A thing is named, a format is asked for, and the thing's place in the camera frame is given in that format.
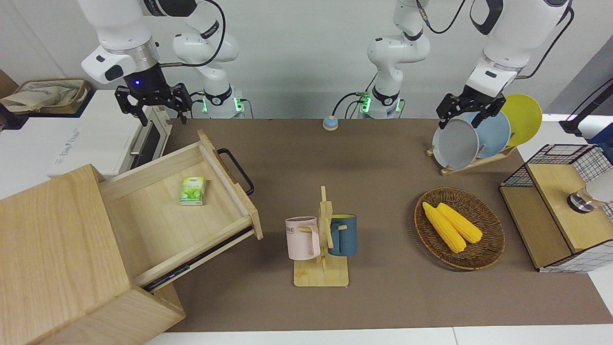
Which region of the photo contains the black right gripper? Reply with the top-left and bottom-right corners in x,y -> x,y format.
115,63 -> 193,127

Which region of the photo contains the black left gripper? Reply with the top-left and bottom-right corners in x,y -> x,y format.
437,85 -> 507,131

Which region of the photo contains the wooden drawer with black handle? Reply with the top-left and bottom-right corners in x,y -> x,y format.
98,129 -> 264,293

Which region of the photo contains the grey plate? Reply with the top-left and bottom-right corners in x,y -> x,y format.
432,118 -> 480,170

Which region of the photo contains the light blue plate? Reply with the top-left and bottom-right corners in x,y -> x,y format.
465,111 -> 511,159

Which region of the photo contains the wooden plate rack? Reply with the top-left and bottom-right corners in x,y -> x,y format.
426,144 -> 518,176

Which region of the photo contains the yellow plate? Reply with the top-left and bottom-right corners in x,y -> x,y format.
500,94 -> 543,147

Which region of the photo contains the white toaster oven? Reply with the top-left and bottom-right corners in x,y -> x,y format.
45,90 -> 172,179

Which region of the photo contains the dark box holding bag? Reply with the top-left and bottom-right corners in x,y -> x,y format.
14,78 -> 94,118

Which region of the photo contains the green tissue pack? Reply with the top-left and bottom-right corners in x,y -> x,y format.
180,176 -> 206,207

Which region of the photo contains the yellow corn cob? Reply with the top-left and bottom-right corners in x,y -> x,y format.
437,203 -> 483,244
422,202 -> 467,253

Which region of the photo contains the brown table mat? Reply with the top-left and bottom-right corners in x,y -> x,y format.
144,118 -> 613,333

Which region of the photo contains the beige cloth bag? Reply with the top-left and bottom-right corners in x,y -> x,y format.
0,80 -> 87,114

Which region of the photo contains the white bulb with metal base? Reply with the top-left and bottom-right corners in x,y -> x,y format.
568,177 -> 613,214

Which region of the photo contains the brown wicker basket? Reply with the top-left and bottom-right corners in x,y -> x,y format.
414,187 -> 506,271

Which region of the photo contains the dark blue mug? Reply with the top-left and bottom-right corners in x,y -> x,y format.
329,214 -> 358,256

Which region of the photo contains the light wooden cabinet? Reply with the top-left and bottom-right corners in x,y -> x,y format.
0,164 -> 186,345

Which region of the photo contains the pink mug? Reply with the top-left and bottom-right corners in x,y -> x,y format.
285,217 -> 320,261

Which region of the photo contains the wooden mug rack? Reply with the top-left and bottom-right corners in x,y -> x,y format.
293,186 -> 350,288

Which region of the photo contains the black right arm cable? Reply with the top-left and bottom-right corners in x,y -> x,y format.
159,0 -> 226,68

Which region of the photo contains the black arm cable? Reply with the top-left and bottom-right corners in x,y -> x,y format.
417,0 -> 575,80
159,0 -> 226,68

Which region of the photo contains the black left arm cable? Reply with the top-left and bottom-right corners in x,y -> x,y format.
417,0 -> 575,80

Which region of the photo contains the wire and wood shelf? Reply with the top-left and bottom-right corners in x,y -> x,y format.
499,144 -> 613,274

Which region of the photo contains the black base cable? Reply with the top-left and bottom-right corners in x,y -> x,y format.
333,90 -> 370,119

